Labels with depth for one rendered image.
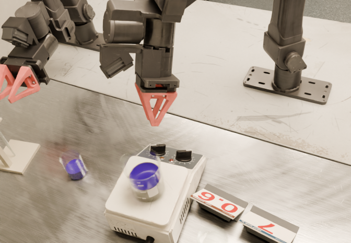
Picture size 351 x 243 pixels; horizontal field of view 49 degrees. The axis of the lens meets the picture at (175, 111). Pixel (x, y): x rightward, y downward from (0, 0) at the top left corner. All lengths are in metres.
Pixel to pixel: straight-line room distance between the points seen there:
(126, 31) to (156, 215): 0.31
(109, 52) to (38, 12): 0.29
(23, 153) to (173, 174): 0.39
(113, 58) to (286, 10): 0.35
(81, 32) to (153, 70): 0.50
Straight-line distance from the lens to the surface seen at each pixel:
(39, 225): 0.84
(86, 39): 1.18
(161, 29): 0.70
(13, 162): 0.95
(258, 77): 0.99
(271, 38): 0.87
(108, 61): 0.70
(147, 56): 0.69
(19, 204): 0.89
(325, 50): 1.10
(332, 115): 0.93
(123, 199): 0.70
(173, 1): 0.65
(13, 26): 0.90
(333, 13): 2.91
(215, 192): 0.78
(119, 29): 0.67
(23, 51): 0.94
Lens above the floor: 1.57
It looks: 46 degrees down
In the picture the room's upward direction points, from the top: 10 degrees counter-clockwise
